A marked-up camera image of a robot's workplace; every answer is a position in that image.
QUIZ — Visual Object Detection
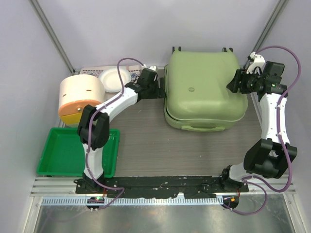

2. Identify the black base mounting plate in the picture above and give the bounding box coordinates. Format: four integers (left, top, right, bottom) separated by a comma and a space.
75, 175, 250, 199

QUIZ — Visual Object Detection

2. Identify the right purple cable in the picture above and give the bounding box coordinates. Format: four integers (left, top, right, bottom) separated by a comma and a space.
222, 46, 302, 216

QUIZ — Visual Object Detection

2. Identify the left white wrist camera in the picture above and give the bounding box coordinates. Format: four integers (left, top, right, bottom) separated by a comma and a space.
148, 66, 158, 73

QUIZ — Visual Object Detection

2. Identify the patterned cloth placemat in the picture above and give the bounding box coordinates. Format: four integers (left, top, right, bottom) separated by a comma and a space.
79, 65, 141, 81

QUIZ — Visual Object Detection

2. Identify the white paper plate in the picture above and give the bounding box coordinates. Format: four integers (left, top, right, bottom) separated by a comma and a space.
98, 67, 131, 93

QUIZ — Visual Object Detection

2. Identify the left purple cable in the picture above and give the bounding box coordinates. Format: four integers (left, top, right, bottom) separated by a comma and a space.
46, 57, 148, 210

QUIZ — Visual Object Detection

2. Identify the purple cable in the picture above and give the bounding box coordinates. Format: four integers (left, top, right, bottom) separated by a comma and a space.
222, 46, 302, 216
46, 57, 148, 210

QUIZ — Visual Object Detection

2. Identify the white slotted cable duct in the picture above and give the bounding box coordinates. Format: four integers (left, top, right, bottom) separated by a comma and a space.
41, 195, 223, 206

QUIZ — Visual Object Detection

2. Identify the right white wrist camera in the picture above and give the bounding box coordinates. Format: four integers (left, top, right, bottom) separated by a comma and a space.
246, 52, 265, 74

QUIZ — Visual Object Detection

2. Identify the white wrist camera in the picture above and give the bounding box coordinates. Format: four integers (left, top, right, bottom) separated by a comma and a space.
246, 52, 265, 74
148, 66, 158, 73

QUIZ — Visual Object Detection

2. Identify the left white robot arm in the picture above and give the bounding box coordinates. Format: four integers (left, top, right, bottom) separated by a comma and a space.
75, 66, 164, 194

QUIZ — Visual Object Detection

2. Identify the cream round drawer cabinet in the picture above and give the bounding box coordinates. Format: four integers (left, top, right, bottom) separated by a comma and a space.
58, 74, 105, 127

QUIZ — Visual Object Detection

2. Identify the green plastic tray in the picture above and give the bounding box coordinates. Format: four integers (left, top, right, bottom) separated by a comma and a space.
36, 128, 120, 178

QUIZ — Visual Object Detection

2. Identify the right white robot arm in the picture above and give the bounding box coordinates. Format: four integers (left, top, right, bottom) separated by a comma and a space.
219, 58, 297, 192

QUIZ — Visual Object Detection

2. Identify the green hard-shell suitcase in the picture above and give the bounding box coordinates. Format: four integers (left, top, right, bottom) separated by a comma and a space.
164, 48, 248, 132

